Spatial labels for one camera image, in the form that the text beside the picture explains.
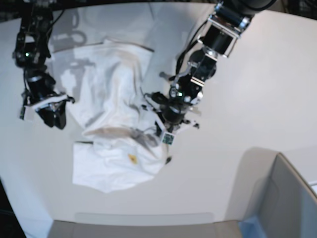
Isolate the white t-shirt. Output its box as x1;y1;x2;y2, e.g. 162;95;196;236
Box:
52;40;168;193

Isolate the blue cloth in box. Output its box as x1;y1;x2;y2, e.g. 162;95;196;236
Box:
238;216;267;238

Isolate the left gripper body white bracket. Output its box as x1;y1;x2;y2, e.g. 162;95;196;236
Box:
141;104;200;139

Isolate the grey open storage box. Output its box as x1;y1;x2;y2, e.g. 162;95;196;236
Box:
49;148;317;238

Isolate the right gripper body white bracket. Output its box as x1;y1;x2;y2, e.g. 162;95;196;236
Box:
21;91;74;121

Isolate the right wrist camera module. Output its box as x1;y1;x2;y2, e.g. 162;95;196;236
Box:
19;106;25;120

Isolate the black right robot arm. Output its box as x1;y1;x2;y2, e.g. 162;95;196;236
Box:
12;0;76;129

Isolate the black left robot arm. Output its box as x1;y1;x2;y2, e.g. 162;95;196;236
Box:
142;0;275;139

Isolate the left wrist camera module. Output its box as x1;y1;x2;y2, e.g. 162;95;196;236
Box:
161;132;175;145

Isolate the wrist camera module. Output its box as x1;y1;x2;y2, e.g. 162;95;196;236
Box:
19;106;25;120
161;132;175;145

